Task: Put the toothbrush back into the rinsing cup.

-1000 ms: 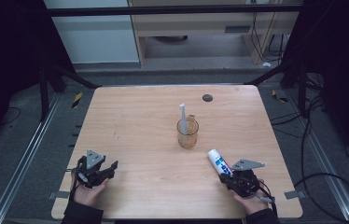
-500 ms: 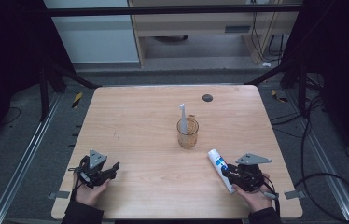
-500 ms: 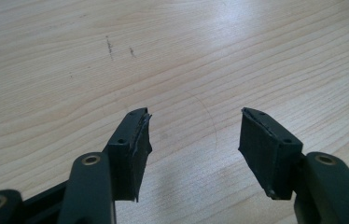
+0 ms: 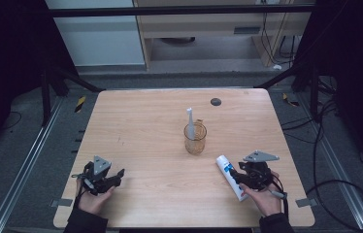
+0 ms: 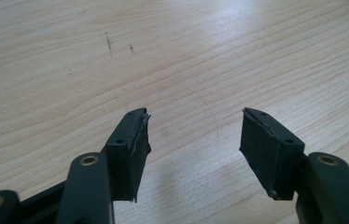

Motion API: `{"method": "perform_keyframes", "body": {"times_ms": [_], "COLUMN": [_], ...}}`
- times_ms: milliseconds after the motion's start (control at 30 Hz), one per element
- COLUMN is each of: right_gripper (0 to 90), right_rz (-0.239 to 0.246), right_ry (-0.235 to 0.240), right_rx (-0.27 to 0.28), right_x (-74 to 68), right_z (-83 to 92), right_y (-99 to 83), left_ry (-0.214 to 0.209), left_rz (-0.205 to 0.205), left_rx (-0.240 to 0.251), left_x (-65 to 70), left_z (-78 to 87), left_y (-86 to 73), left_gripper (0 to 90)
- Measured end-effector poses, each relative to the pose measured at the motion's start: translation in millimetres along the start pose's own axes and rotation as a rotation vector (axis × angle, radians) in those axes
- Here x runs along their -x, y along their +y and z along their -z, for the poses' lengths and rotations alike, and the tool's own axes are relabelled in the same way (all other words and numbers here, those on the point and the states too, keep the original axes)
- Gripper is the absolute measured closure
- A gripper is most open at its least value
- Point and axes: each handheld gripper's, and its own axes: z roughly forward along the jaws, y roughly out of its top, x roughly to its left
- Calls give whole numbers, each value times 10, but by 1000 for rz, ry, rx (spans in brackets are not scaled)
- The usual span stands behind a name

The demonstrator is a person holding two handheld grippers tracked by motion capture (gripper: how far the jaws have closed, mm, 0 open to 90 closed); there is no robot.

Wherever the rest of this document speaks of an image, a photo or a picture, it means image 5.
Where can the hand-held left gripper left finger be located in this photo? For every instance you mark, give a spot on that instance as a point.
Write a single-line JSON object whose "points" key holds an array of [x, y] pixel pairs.
{"points": [[129, 155]]}

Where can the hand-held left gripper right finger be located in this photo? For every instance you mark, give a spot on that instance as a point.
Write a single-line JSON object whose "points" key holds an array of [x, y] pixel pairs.
{"points": [[269, 155]]}

